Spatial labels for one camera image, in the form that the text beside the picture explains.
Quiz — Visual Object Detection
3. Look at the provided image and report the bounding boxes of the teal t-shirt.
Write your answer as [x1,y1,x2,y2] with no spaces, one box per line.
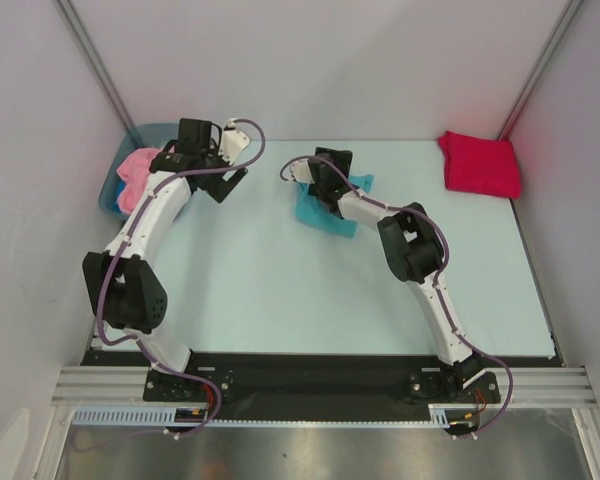
[294,174,374,238]

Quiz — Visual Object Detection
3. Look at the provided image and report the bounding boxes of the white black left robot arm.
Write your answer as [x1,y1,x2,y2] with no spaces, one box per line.
[82,118,251,400]

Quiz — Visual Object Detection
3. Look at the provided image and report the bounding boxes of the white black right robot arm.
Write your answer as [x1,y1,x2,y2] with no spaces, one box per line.
[289,148,484,401]

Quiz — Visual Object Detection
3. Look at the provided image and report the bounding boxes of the grey-blue plastic basket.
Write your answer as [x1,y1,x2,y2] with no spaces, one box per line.
[98,123,178,222]

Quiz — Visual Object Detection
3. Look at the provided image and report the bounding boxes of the pink t-shirt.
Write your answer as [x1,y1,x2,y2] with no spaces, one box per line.
[116,147,161,215]

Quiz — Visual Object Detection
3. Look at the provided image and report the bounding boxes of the blue t-shirt in basket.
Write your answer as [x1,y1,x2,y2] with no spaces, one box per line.
[114,181,126,199]

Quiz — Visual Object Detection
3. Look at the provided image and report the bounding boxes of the folded red t-shirt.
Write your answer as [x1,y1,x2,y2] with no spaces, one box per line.
[437,131,522,199]

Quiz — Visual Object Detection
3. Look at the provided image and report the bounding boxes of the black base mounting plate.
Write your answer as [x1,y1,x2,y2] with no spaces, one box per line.
[79,349,565,405]

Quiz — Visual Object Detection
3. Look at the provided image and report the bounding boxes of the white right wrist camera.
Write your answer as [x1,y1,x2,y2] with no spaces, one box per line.
[287,159,314,184]

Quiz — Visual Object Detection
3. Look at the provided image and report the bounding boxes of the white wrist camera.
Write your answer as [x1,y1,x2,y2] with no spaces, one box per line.
[219,119,251,165]
[287,159,314,184]

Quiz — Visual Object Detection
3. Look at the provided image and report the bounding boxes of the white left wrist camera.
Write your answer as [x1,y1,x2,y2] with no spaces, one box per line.
[219,119,251,165]

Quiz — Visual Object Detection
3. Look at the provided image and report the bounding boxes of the left aluminium corner post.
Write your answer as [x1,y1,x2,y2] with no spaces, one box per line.
[52,0,135,132]

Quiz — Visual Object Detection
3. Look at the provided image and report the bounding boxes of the aluminium corner post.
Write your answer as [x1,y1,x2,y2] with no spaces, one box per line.
[52,0,135,132]
[496,0,587,140]

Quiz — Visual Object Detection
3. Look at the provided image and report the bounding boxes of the aluminium front rail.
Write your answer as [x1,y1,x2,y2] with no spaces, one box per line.
[51,366,597,409]

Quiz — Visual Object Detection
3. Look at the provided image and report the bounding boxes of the white slotted cable duct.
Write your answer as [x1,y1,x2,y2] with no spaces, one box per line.
[72,406,450,429]

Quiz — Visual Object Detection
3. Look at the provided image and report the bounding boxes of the right aluminium corner post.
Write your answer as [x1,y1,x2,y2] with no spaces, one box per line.
[496,0,587,140]

